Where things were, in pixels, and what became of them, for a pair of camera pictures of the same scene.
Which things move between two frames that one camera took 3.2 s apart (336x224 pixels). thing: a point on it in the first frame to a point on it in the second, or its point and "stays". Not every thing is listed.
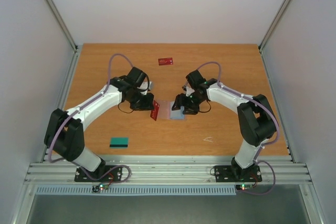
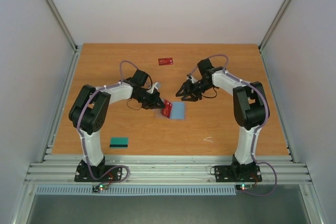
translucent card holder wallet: (165, 111) stays
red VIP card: (154, 112) to (166, 110)
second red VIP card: (165, 61) stays
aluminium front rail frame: (275, 169) stays
